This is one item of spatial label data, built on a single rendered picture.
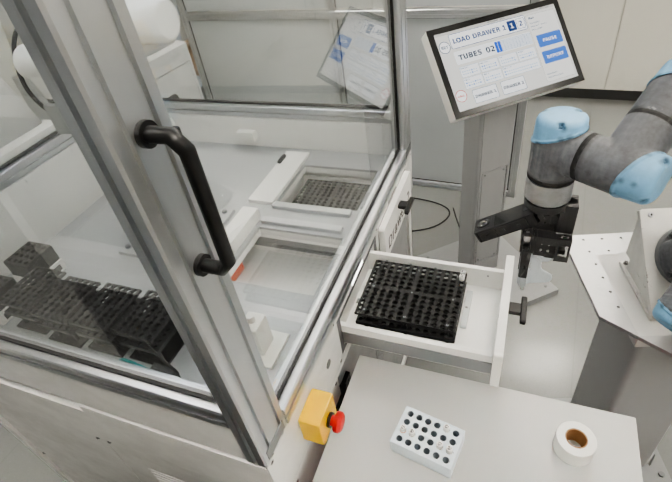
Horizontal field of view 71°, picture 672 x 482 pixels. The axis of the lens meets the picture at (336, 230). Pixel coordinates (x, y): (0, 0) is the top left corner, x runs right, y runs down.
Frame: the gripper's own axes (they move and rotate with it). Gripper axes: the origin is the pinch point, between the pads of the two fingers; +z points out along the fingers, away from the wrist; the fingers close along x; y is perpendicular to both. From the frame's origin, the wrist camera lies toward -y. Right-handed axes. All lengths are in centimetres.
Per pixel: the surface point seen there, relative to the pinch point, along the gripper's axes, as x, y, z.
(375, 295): -0.1, -30.9, 13.2
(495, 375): -14.4, -2.0, 13.9
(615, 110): 283, 58, 101
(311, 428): -36.4, -32.3, 10.5
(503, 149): 100, -9, 30
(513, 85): 91, -7, 0
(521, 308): -0.1, 1.4, 9.1
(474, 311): 3.3, -8.2, 16.6
